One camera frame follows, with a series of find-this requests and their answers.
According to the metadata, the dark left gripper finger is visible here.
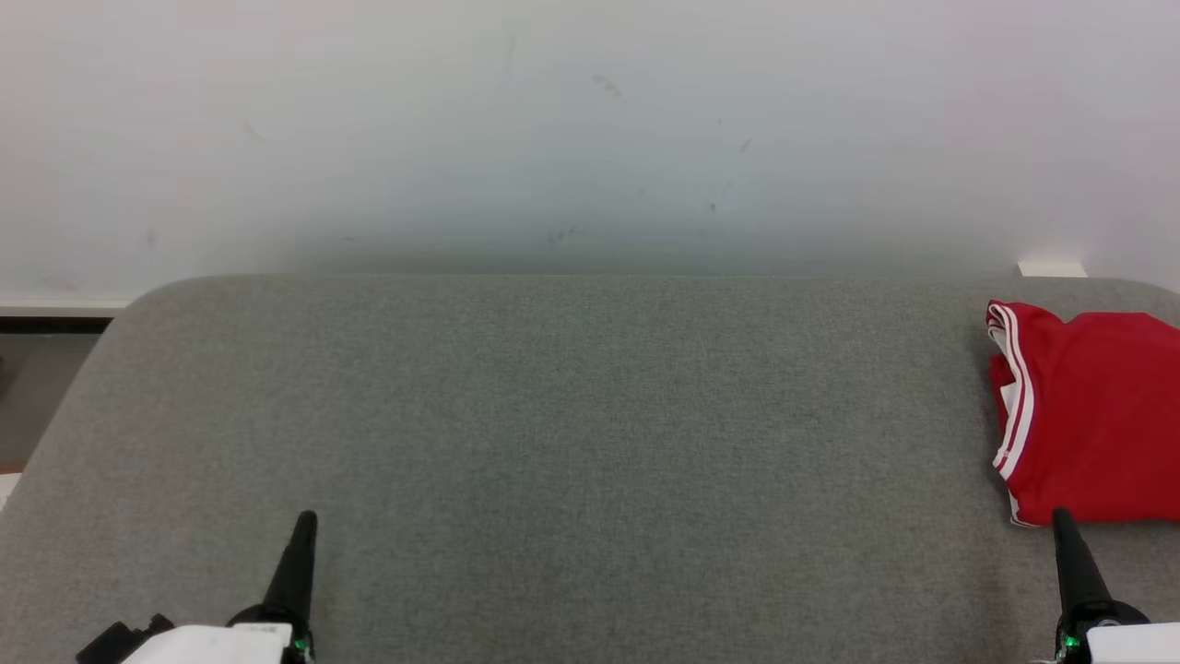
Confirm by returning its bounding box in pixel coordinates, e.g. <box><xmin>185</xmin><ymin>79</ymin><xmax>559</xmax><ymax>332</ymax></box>
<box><xmin>261</xmin><ymin>512</ymin><xmax>319</xmax><ymax>616</ymax></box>

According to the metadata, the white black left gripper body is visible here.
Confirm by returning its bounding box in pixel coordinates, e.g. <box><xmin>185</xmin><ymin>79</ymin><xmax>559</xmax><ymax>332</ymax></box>
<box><xmin>77</xmin><ymin>604</ymin><xmax>316</xmax><ymax>664</ymax></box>

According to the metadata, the red jersey white trim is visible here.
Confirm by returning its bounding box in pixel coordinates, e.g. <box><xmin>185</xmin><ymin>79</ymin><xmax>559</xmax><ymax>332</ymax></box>
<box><xmin>985</xmin><ymin>300</ymin><xmax>1180</xmax><ymax>528</ymax></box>

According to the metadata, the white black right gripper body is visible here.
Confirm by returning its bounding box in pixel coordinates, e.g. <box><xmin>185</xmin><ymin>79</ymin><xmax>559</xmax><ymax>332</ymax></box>
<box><xmin>1056</xmin><ymin>599</ymin><xmax>1180</xmax><ymax>664</ymax></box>

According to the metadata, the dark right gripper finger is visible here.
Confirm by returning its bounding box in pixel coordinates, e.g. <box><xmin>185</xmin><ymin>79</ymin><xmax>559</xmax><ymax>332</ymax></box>
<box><xmin>1051</xmin><ymin>507</ymin><xmax>1114</xmax><ymax>616</ymax></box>

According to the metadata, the grey fabric sofa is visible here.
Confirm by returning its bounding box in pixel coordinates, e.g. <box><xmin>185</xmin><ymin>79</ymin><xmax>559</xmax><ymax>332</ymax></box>
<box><xmin>0</xmin><ymin>275</ymin><xmax>1180</xmax><ymax>664</ymax></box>

